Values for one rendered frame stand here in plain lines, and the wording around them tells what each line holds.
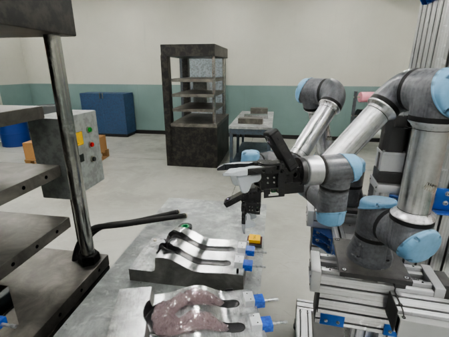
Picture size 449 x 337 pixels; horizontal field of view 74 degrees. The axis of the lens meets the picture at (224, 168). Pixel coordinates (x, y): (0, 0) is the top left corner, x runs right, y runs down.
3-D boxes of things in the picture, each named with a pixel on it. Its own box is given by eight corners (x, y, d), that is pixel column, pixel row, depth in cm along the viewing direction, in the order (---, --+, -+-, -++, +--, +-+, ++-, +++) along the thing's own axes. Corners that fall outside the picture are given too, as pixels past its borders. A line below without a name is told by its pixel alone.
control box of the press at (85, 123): (128, 323, 208) (100, 109, 162) (105, 362, 180) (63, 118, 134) (99, 319, 212) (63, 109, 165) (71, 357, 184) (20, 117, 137)
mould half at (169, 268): (248, 256, 148) (249, 232, 144) (242, 293, 124) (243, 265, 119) (152, 247, 156) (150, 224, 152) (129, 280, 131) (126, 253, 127)
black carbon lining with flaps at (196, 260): (234, 250, 141) (235, 232, 138) (230, 271, 126) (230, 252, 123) (164, 243, 147) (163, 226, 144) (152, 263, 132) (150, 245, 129)
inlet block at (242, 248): (266, 254, 139) (266, 244, 138) (266, 260, 135) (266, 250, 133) (238, 251, 141) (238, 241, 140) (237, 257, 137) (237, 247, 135)
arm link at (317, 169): (326, 157, 72) (309, 153, 80) (308, 158, 71) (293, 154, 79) (325, 187, 73) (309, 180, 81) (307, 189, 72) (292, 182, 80)
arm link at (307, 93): (335, 183, 154) (317, 85, 125) (312, 175, 166) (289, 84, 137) (349, 170, 159) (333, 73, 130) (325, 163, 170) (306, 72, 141)
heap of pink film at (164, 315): (223, 297, 114) (223, 279, 111) (230, 335, 97) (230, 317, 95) (154, 303, 110) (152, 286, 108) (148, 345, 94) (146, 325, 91)
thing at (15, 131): (37, 142, 725) (30, 105, 697) (18, 148, 670) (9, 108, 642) (16, 141, 734) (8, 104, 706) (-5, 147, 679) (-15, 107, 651)
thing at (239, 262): (265, 268, 129) (266, 257, 127) (264, 276, 124) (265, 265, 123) (235, 265, 131) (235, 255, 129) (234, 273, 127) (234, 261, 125)
